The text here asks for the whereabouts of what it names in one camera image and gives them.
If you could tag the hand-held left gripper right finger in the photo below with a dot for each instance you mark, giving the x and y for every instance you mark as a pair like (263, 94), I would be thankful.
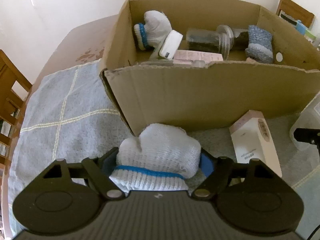
(206, 163)

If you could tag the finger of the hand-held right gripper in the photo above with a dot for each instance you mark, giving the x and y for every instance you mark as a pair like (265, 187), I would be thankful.
(306, 134)

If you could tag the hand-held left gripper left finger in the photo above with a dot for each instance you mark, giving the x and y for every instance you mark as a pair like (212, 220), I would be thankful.
(110, 160)

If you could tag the clear plastic container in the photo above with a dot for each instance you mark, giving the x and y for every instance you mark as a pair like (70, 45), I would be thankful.
(307, 118)

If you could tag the white glove thin blue stripe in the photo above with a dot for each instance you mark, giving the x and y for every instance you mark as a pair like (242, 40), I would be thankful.
(160, 145)

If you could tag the cardboard box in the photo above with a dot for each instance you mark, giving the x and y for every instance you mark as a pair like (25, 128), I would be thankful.
(187, 97)

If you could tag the blue grey knitted sock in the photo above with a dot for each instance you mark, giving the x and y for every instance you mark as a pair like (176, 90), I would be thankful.
(260, 42)

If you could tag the pale pink carton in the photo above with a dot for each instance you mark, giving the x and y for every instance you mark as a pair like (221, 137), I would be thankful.
(252, 140)
(197, 56)

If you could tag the small clear plastic jar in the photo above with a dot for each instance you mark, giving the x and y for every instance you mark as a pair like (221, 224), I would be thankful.
(240, 38)

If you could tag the clear jar with black clips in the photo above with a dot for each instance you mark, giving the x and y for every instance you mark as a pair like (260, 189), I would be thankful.
(200, 40)

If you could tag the white charger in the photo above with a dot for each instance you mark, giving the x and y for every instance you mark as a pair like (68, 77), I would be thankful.
(172, 41)

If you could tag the white glove thick blue cuff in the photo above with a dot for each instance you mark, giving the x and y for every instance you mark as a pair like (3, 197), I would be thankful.
(157, 22)

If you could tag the checked blue cloth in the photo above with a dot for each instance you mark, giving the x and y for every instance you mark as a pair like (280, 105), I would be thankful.
(62, 105)

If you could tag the green white packet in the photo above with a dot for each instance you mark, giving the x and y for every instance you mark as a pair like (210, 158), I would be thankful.
(312, 38)

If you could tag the pale blue bottle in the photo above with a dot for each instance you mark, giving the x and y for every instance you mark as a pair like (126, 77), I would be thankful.
(301, 27)

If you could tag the wooden chair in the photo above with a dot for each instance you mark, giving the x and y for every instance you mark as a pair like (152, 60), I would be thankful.
(7, 80)
(297, 10)

